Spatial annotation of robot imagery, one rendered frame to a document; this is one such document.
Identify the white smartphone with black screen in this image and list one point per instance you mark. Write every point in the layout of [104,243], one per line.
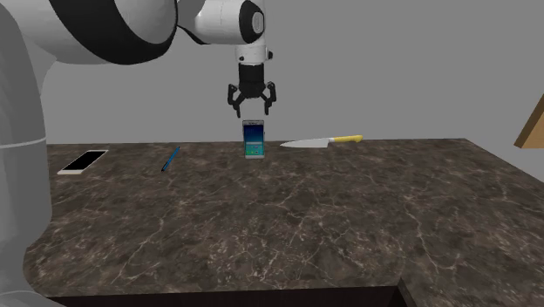
[83,162]

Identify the blue pen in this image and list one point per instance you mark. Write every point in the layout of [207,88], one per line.
[170,159]

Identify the light wooden furniture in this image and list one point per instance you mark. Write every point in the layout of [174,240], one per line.
[533,129]

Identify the upright smartphone with blue screen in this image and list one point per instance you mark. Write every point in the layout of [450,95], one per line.
[253,139]

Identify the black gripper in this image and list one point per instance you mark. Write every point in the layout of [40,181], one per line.
[251,81]

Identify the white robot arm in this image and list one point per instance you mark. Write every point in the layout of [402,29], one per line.
[25,127]

